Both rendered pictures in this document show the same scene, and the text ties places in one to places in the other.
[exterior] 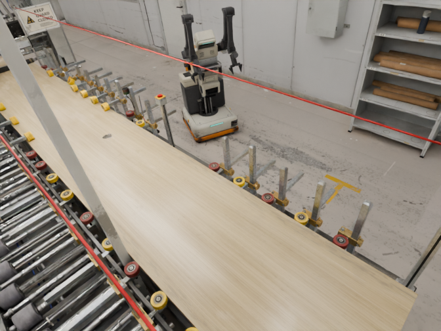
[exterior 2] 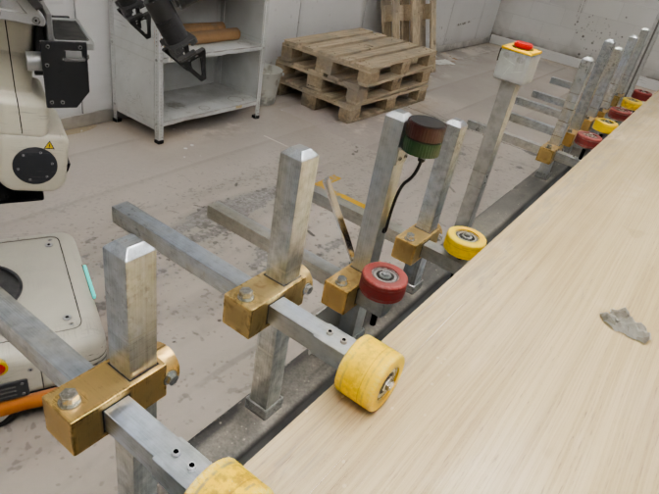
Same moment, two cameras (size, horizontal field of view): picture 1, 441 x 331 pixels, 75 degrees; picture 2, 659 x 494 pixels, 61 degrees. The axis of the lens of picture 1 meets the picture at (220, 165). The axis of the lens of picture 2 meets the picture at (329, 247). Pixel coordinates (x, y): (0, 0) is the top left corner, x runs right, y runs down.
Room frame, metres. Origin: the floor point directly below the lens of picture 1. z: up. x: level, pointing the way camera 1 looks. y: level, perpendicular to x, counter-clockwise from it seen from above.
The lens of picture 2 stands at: (2.95, 1.57, 1.43)
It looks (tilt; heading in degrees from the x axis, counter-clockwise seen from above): 32 degrees down; 252
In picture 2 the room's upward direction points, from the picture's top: 11 degrees clockwise
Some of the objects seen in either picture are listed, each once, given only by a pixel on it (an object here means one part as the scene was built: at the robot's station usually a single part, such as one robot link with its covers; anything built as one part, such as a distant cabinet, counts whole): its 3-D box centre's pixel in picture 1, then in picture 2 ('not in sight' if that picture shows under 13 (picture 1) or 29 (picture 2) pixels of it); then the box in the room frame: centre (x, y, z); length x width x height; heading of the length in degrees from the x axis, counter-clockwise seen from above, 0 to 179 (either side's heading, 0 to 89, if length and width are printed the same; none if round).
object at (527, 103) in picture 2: (285, 190); (563, 116); (1.39, -0.43, 0.81); 0.43 x 0.03 x 0.04; 131
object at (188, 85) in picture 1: (203, 88); not in sight; (3.63, 0.11, 0.59); 0.55 x 0.34 x 0.83; 107
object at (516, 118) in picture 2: (256, 175); (544, 128); (1.58, -0.26, 0.81); 0.43 x 0.03 x 0.04; 131
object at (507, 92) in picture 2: (167, 126); (481, 171); (2.23, 0.43, 0.93); 0.05 x 0.05 x 0.45; 41
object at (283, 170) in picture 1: (281, 194); (594, 106); (1.30, -0.39, 0.88); 0.04 x 0.04 x 0.48; 41
